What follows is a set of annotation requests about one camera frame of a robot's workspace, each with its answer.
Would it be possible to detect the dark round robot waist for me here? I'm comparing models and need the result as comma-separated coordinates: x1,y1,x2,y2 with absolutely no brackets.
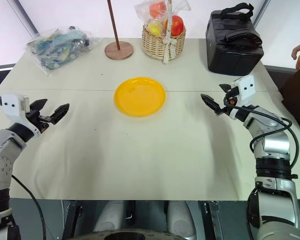
82,228,184,240

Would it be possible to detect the wooden stand with pole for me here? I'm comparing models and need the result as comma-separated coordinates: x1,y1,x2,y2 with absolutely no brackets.
104,0,135,61

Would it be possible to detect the woven wicker basket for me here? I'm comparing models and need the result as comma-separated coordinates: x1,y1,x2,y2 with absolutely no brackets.
141,0,187,61

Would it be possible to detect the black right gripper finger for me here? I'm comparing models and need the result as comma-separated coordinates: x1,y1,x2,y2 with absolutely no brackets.
200,93,225,116
218,83,232,94

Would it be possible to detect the black table frame leg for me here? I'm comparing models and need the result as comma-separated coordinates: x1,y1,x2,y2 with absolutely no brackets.
61,201,84,240
201,199,228,240

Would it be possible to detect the grey metal frame bar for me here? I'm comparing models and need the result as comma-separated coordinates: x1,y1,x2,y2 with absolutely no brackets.
251,0,271,26
7,0,40,36

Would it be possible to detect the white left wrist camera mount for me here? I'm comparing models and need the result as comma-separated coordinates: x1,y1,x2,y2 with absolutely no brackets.
0,93,42,138

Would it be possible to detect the black fabric bag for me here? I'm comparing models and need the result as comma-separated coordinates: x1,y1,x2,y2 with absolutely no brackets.
205,2,264,77

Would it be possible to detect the cream rope tassel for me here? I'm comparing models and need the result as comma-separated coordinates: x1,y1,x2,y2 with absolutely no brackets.
162,34,180,65

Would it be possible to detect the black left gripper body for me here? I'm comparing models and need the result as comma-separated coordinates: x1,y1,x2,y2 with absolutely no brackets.
26,107,53,135

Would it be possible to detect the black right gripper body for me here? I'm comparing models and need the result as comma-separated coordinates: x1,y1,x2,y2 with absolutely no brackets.
223,85,240,111

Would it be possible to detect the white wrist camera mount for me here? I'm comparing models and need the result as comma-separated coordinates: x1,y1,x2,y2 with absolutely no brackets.
230,74,256,104
0,93,42,138

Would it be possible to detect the red apple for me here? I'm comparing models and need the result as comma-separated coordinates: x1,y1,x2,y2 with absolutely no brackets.
165,15,186,37

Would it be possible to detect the dark brown box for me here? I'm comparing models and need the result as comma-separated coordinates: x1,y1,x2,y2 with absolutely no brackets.
280,68,300,149

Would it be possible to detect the yellow lemon in basket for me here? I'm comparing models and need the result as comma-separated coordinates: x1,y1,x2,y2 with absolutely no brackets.
147,20,164,36

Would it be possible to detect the yellow plastic plate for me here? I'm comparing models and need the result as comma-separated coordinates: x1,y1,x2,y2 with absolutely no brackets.
113,76,167,118

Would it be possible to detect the clear plastic fruit bag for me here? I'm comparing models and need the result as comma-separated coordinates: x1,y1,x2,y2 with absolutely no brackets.
134,0,192,36

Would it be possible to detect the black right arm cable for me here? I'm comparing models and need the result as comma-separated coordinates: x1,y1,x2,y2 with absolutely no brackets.
223,98,300,174

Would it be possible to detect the white rounded robot leg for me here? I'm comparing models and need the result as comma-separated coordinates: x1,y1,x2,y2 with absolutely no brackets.
165,199,198,239
93,199,126,234

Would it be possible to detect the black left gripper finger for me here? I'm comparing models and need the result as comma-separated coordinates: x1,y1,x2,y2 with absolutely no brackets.
49,103,71,126
29,98,49,111

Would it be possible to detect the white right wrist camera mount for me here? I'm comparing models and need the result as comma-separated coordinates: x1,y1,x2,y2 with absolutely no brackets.
230,74,256,104

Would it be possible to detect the orange fruit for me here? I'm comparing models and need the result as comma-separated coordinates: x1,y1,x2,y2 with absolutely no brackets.
149,1,168,19

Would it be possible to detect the clear bag of blue items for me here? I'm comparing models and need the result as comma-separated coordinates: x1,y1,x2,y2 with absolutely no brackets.
25,25,101,77

